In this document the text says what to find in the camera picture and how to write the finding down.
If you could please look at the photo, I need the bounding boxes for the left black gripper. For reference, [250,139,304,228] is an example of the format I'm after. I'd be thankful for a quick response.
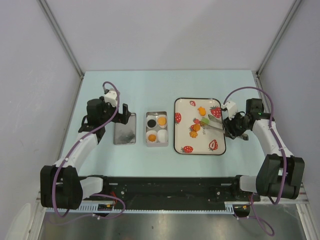
[99,96,131,125]

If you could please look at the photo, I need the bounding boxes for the metal tongs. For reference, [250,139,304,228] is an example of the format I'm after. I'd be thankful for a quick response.
[202,114,249,141]

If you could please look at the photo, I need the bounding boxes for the silver tin lid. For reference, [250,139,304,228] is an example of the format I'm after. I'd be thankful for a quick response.
[113,113,137,145]

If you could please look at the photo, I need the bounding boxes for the green round cookie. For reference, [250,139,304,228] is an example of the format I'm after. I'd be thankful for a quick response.
[200,117,210,126]

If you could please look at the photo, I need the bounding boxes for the black round cookie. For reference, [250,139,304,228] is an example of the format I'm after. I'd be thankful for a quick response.
[147,119,157,129]

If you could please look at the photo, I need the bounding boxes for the silver tin box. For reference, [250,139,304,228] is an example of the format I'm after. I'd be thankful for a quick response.
[145,111,169,148]

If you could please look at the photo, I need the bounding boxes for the brown ridged cookie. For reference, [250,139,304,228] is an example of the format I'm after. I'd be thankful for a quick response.
[148,134,157,143]

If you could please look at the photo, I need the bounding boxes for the tan round cookie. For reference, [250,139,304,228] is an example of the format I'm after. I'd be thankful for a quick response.
[157,116,167,126]

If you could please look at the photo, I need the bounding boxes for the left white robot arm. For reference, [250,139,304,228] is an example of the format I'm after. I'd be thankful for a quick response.
[40,94,131,210]

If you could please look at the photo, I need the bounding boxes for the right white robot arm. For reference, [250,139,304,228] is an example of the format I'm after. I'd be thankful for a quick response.
[222,98,305,201]

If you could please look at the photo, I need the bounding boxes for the strawberry pattern tray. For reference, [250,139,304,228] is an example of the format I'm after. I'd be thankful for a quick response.
[173,97,226,156]

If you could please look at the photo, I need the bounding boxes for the white paper cup back-left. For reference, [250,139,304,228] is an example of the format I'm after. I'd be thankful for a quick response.
[146,115,158,129]

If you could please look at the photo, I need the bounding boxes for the brown round cookie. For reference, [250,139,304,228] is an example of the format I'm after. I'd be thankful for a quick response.
[191,124,201,132]

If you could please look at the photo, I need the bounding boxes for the white paper cup front-left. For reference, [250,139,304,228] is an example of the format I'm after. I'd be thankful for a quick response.
[146,130,158,144]

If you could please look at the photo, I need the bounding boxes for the orange fish cookie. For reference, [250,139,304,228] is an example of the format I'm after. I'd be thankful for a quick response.
[197,106,207,117]

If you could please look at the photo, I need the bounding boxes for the orange flower cookie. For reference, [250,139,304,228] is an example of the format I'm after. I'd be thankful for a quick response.
[189,131,198,138]

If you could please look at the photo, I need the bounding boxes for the white paper cup back-right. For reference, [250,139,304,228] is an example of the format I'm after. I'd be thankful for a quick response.
[156,114,168,129]

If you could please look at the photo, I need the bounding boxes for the white paper cup front-right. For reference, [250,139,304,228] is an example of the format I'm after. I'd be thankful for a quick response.
[157,129,169,143]

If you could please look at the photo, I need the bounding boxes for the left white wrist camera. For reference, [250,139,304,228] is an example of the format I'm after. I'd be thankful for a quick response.
[103,88,118,108]

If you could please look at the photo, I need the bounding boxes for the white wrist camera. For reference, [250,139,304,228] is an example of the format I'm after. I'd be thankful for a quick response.
[221,101,238,120]
[103,88,118,108]

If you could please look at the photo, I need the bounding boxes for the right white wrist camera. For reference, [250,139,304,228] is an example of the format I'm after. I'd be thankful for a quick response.
[221,101,238,120]

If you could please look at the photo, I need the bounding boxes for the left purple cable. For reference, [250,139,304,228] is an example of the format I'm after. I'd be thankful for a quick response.
[53,81,127,218]

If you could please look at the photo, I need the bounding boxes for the purple cable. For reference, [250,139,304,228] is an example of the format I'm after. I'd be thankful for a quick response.
[53,81,127,218]
[223,86,288,236]

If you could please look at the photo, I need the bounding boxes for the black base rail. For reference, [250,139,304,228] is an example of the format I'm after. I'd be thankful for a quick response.
[49,174,261,216]

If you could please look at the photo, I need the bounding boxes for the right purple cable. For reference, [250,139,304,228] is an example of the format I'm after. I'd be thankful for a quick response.
[223,86,288,236]

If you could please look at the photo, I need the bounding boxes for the aluminium frame post left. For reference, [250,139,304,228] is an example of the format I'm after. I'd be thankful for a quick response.
[37,0,85,78]

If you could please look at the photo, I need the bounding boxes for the aluminium frame post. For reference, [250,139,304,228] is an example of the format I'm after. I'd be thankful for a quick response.
[37,0,85,78]
[256,0,303,76]

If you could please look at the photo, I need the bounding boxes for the aluminium frame post right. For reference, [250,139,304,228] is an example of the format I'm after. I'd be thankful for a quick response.
[256,0,303,76]

